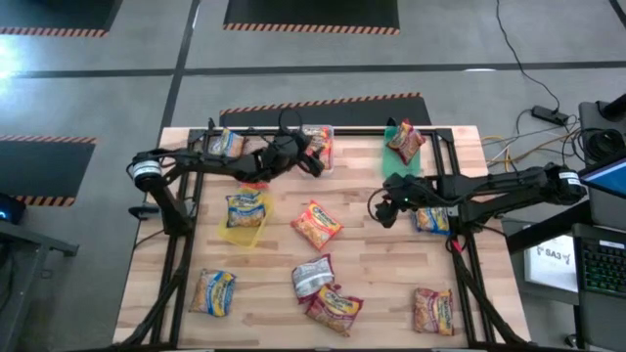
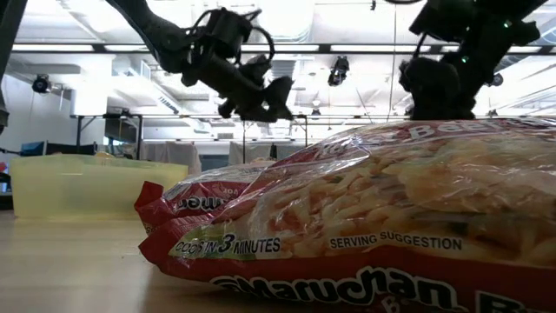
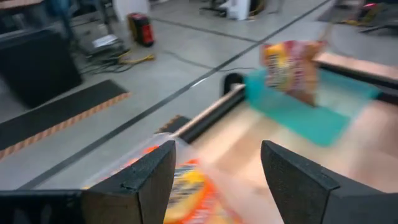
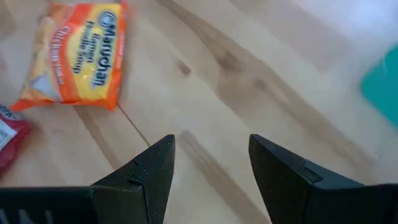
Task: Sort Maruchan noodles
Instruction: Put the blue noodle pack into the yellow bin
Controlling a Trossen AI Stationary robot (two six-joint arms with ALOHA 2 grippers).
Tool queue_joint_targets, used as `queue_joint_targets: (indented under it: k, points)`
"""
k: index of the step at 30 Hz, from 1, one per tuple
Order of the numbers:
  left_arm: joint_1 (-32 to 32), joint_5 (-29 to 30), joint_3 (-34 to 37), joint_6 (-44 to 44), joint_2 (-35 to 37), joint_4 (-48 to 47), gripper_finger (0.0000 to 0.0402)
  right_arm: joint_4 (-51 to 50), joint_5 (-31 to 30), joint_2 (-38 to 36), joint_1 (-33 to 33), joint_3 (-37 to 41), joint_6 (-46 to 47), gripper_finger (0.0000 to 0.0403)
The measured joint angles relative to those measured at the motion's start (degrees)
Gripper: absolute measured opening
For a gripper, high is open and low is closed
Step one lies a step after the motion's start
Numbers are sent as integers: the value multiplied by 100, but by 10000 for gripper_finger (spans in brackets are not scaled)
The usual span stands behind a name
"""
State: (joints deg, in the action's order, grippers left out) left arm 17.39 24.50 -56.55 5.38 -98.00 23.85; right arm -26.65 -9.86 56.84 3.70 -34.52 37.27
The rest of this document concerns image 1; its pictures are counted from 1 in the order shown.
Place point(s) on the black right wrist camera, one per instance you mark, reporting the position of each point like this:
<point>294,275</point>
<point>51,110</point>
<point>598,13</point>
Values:
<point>406,183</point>

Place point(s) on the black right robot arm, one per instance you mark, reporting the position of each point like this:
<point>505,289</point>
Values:
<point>504,188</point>

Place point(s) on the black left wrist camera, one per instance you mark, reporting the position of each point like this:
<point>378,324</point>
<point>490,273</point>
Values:
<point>281,149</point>

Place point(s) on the black striped floor mat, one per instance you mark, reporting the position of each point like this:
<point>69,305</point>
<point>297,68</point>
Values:
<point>313,12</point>
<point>323,115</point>
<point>39,168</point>
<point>49,12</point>

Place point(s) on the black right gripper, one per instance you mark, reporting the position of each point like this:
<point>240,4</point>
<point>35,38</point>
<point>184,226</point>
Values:
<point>406,201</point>

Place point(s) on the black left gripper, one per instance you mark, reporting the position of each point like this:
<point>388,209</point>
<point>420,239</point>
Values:
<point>299,155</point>

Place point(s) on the black power strip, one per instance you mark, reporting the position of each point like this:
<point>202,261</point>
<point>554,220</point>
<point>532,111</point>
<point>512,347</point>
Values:
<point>550,115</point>

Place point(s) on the laptop with blue screen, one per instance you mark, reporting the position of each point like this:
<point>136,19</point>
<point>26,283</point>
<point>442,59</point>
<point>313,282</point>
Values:
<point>609,178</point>

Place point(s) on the blue Maruchan noodle packet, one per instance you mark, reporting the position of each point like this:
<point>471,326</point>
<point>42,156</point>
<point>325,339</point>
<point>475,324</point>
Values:
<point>227,143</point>
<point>212,292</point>
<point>244,210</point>
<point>433,220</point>

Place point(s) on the black computer tower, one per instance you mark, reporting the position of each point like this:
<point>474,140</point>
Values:
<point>12,210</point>

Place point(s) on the green plastic bin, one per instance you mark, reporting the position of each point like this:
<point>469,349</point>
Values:
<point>398,163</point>

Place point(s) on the black keyboard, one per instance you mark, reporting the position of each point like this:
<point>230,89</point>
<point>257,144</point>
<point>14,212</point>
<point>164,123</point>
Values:
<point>604,266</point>

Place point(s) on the orange Maruchan noodle packet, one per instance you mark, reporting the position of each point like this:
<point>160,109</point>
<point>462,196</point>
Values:
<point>317,225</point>
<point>254,186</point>
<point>320,142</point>

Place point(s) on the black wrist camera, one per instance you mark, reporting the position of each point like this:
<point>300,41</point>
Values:
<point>406,183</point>
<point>281,149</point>

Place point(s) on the red Maruchan noodle packet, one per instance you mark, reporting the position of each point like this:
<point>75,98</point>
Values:
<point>312,276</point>
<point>433,311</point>
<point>406,142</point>
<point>335,309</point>

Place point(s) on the black operator desk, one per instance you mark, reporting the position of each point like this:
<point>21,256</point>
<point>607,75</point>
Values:
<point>601,322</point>

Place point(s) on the black cart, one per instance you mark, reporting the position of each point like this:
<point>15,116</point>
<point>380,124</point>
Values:
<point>29,244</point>

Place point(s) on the black table frame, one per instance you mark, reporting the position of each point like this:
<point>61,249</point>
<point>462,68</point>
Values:
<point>362,131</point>

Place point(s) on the clear plastic bin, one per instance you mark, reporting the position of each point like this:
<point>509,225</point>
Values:
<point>332,166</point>

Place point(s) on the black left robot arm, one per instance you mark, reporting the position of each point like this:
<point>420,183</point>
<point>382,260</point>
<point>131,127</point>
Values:
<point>210,163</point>

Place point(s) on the yellow plastic bin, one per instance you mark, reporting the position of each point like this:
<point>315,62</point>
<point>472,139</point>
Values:
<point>244,237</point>

